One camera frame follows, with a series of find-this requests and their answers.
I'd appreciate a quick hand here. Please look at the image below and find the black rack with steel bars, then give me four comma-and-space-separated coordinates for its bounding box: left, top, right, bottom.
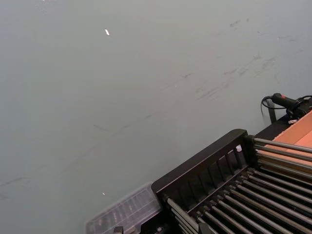
151, 129, 312, 234

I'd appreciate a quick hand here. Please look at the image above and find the clear plastic case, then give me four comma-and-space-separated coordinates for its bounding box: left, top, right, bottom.
85, 183, 162, 234

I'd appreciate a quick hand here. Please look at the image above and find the shallow brown cardboard tray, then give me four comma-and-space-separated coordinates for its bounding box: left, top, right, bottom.
258, 112, 312, 169

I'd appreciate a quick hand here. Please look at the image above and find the black corded tool red switch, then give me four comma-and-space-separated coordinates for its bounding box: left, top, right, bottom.
260, 93, 312, 120

